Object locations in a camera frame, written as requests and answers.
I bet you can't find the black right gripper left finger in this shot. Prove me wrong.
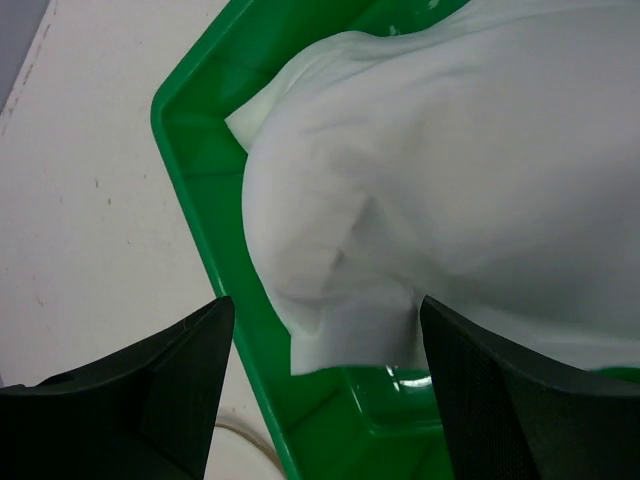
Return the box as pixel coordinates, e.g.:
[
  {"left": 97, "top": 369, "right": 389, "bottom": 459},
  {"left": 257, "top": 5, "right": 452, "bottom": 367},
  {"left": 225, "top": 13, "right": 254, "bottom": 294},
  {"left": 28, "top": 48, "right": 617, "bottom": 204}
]
[{"left": 1, "top": 297, "right": 235, "bottom": 479}]

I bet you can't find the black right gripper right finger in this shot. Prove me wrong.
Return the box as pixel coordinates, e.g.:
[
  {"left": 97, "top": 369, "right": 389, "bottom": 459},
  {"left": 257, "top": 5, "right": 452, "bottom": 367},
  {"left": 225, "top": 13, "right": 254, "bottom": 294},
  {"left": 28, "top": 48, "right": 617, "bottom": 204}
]
[{"left": 420, "top": 297, "right": 639, "bottom": 479}]

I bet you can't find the pink bra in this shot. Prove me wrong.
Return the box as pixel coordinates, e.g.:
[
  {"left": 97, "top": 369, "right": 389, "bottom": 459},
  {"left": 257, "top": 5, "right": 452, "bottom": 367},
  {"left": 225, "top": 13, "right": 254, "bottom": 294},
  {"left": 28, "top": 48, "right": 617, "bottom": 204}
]
[{"left": 226, "top": 1, "right": 639, "bottom": 375}]

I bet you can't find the white mesh laundry bag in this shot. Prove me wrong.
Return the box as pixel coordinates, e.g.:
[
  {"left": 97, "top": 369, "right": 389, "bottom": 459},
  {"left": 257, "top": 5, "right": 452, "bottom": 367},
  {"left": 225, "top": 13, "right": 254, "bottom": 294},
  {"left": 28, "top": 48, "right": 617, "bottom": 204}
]
[{"left": 205, "top": 409, "right": 285, "bottom": 480}]

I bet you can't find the green plastic tray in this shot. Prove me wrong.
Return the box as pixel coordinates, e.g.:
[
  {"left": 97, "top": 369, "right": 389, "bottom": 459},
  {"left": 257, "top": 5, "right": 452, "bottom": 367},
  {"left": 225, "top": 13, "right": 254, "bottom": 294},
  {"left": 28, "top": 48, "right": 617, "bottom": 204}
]
[{"left": 150, "top": 0, "right": 640, "bottom": 480}]

